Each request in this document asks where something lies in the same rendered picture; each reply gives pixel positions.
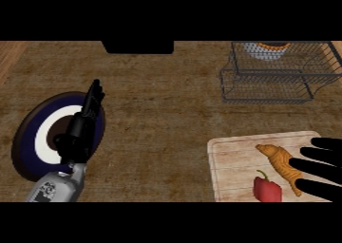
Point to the white cup with orange rim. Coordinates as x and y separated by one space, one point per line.
266 50

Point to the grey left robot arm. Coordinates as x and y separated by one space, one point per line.
57 186

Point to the red bell pepper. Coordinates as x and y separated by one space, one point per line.
266 190

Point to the pale wooden cutting board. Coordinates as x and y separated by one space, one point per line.
240 164

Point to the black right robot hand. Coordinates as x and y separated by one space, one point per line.
327 164

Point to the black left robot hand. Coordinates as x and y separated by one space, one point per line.
80 126

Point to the black box appliance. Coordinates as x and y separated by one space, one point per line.
138 46

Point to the golden brown croissant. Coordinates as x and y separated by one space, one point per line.
282 164

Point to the blue and white round plate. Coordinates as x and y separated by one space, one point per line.
43 139

